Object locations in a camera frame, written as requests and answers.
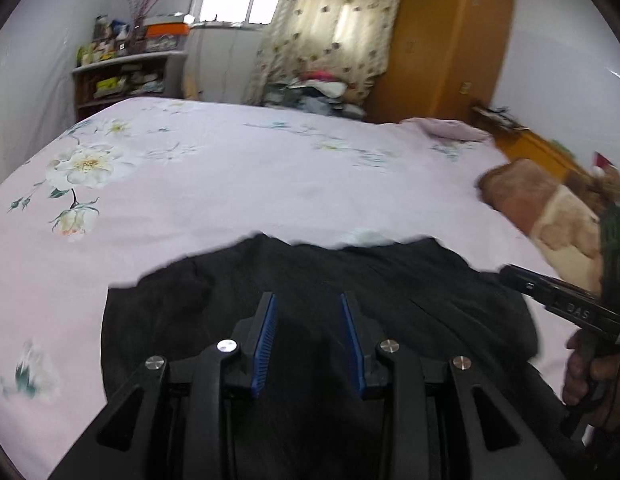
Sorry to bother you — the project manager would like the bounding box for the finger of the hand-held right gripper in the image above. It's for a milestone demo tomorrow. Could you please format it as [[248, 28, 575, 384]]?
[[498, 264, 620, 348]]

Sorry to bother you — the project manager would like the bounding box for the group of bottles and boxes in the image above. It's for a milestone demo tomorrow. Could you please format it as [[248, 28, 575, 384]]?
[[77, 14, 133, 66]]

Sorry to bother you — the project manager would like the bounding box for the wooden wardrobe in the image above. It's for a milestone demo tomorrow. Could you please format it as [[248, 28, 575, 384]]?
[[362, 0, 518, 126]]

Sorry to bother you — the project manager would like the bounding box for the orange lidded storage box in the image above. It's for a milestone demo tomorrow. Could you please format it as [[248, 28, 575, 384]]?
[[142, 14, 191, 53]]

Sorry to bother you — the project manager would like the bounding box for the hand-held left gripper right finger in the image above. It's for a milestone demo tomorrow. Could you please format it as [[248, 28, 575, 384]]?
[[339, 292, 565, 480]]

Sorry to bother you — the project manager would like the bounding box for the black puffer jacket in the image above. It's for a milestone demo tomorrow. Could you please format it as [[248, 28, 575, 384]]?
[[101, 231, 543, 480]]

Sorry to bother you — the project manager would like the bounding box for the bed with floral pink sheet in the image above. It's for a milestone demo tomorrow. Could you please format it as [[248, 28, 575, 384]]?
[[0, 96, 605, 480]]

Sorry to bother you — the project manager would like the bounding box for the pile of clothes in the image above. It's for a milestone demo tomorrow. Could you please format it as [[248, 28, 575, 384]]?
[[262, 69, 368, 121]]

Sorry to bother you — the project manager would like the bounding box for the vase with dry branches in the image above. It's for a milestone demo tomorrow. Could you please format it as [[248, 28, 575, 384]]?
[[121, 0, 195, 56]]

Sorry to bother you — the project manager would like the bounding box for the person's right hand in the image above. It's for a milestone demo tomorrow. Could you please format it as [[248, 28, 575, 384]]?
[[562, 332, 620, 433]]

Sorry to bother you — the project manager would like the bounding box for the brown bear print pillow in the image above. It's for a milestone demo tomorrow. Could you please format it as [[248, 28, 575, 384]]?
[[477, 158, 608, 293]]

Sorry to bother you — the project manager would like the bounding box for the cluttered wooden shelf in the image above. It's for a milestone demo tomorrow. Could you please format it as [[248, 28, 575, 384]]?
[[71, 51, 188, 123]]

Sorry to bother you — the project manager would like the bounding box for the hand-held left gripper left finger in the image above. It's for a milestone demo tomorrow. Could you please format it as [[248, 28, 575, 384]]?
[[47, 291, 279, 480]]

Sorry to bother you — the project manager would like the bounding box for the heart print curtain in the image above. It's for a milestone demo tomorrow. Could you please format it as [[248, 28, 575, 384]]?
[[244, 0, 408, 111]]

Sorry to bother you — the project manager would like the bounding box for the brown plush toy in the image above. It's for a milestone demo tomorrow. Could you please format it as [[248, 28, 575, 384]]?
[[572, 152, 620, 211]]

